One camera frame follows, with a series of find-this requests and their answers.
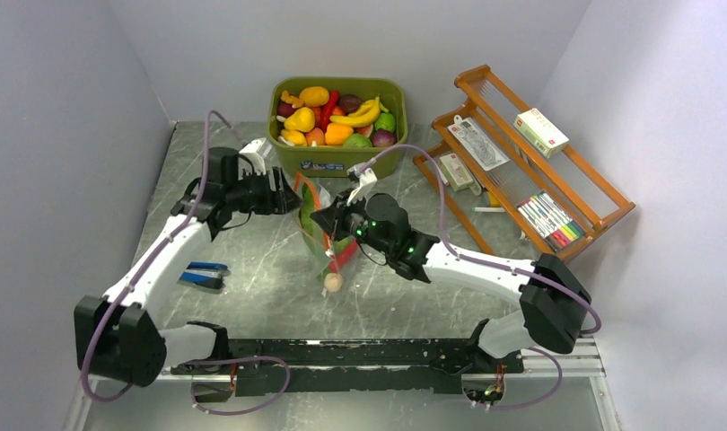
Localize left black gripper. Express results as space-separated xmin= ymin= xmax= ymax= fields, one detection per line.
xmin=226 ymin=166 xmax=303 ymax=216

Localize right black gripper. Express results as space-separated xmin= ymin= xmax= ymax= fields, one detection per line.
xmin=311 ymin=188 xmax=393 ymax=257

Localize green leafy vegetable toy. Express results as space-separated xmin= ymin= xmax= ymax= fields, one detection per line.
xmin=296 ymin=180 xmax=332 ymax=261

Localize clear zip top bag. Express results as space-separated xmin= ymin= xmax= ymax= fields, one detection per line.
xmin=293 ymin=172 xmax=359 ymax=297

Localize red chili pepper toy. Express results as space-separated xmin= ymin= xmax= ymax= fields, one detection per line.
xmin=328 ymin=237 xmax=358 ymax=272

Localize white garlic toy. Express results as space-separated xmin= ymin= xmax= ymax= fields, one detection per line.
xmin=323 ymin=272 xmax=344 ymax=293

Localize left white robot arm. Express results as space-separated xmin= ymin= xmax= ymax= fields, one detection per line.
xmin=74 ymin=147 xmax=302 ymax=387

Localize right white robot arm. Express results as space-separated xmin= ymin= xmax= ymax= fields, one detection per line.
xmin=311 ymin=193 xmax=591 ymax=372

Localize green plastic bin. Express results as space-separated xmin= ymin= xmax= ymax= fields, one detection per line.
xmin=267 ymin=76 xmax=408 ymax=178

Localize green round cabbage toy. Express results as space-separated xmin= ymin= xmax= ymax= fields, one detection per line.
xmin=342 ymin=133 xmax=373 ymax=149

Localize orange bell pepper toy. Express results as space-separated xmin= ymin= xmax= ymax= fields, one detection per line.
xmin=324 ymin=123 xmax=355 ymax=146

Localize purple onion toy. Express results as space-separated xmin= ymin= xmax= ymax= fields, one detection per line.
xmin=371 ymin=129 xmax=398 ymax=148

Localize blue black pliers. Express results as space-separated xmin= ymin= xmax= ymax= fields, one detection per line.
xmin=179 ymin=261 xmax=231 ymax=291

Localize yellow banana toy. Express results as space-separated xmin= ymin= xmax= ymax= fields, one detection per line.
xmin=329 ymin=96 xmax=390 ymax=128

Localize dark purple fruit toy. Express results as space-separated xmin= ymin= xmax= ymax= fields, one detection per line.
xmin=337 ymin=93 xmax=363 ymax=115

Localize small red chili toy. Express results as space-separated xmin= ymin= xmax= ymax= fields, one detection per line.
xmin=320 ymin=90 xmax=340 ymax=132

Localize small white packaged item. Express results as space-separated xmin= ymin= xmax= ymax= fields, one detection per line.
xmin=438 ymin=153 xmax=475 ymax=192

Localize green white marker pen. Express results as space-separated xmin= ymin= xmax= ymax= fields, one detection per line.
xmin=472 ymin=207 xmax=505 ymax=213

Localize white packaged card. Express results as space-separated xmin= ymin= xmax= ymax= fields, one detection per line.
xmin=448 ymin=115 xmax=510 ymax=172

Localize orange wooden rack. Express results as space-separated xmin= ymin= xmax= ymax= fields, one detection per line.
xmin=428 ymin=65 xmax=635 ymax=261

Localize white green box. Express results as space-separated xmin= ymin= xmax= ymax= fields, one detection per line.
xmin=512 ymin=108 xmax=570 ymax=158

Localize colour marker pen set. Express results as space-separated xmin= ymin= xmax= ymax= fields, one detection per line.
xmin=516 ymin=191 xmax=585 ymax=251

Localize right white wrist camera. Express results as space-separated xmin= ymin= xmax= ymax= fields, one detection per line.
xmin=346 ymin=165 xmax=378 ymax=206

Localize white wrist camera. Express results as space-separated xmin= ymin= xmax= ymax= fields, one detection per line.
xmin=239 ymin=137 xmax=272 ymax=175
xmin=346 ymin=165 xmax=378 ymax=206

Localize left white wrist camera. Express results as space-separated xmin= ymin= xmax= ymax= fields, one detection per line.
xmin=239 ymin=137 xmax=272 ymax=175

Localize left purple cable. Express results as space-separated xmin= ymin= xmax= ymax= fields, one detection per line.
xmin=79 ymin=110 xmax=292 ymax=418

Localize purple cable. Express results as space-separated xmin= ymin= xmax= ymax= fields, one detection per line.
xmin=354 ymin=144 xmax=602 ymax=413
xmin=79 ymin=110 xmax=292 ymax=418

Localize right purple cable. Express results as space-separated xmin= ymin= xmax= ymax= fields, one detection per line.
xmin=354 ymin=144 xmax=602 ymax=413

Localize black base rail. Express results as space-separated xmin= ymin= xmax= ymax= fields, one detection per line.
xmin=168 ymin=330 xmax=523 ymax=397

